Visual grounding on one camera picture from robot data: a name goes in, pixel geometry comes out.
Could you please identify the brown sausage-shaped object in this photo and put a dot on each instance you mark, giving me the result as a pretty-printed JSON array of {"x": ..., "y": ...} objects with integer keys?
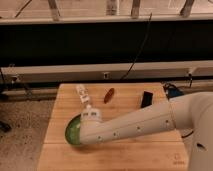
[{"x": 109, "y": 95}]

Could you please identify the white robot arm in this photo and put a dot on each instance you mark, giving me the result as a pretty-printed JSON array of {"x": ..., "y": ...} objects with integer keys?
[{"x": 193, "y": 111}]

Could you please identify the grey metal rail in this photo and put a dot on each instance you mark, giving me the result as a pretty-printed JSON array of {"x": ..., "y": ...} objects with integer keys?
[{"x": 106, "y": 72}]

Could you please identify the green ceramic bowl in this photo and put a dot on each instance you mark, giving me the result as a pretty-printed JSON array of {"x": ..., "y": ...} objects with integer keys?
[{"x": 72, "y": 131}]

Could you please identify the clear plastic bottle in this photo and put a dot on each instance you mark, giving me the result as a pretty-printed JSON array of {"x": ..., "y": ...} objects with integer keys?
[{"x": 84, "y": 95}]

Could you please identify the wooden table board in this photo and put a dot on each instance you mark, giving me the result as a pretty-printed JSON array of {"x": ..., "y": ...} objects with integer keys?
[{"x": 158, "y": 152}]

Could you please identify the black rectangular box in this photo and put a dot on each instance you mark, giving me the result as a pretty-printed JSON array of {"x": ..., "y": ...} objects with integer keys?
[{"x": 146, "y": 99}]

